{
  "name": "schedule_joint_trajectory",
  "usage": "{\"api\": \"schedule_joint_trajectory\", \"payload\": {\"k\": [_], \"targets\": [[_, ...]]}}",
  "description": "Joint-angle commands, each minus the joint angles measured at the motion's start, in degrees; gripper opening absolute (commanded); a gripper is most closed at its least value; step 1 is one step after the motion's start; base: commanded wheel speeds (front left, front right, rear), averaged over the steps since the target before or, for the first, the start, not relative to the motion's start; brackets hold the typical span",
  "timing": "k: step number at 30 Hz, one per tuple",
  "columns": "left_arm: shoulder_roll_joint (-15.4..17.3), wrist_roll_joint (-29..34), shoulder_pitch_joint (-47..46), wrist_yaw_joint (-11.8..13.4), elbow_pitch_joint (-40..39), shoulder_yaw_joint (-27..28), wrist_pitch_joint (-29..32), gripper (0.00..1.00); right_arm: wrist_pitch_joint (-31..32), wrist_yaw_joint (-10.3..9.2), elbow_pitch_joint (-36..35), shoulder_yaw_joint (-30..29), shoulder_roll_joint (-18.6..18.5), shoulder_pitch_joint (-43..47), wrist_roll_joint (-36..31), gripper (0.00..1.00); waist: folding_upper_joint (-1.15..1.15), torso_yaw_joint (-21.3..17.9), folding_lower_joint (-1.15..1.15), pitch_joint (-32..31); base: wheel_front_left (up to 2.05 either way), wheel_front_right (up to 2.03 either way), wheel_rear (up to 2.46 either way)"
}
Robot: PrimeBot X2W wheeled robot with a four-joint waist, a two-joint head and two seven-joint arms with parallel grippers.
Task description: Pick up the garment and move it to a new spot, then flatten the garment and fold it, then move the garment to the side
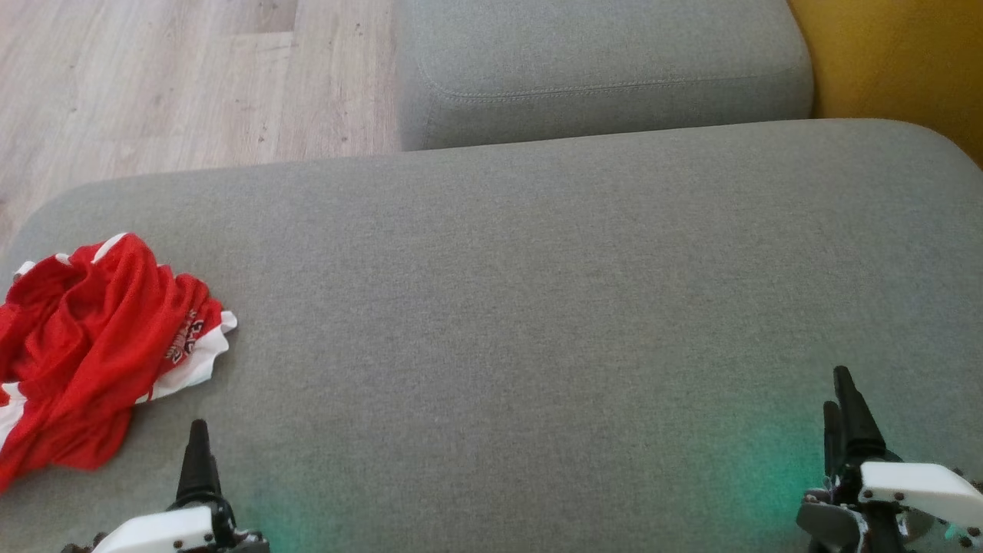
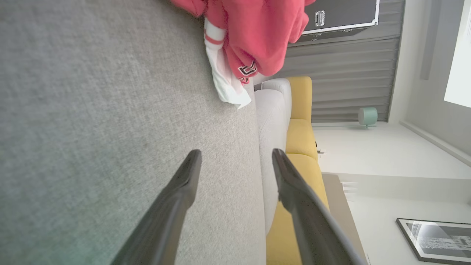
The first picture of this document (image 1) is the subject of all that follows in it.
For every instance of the large grey sofa seat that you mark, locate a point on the large grey sofa seat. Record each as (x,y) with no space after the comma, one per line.
(499,307)

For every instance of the yellow sofa backrest cushion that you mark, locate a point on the yellow sofa backrest cushion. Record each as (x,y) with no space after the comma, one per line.
(906,61)

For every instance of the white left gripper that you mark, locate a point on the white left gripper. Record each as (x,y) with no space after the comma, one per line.
(161,534)

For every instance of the red white mesh garment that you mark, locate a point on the red white mesh garment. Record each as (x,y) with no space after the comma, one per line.
(84,346)

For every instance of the small grey sofa cushion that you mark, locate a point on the small grey sofa cushion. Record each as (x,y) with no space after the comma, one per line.
(599,61)

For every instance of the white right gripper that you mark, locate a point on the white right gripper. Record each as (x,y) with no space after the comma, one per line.
(914,484)

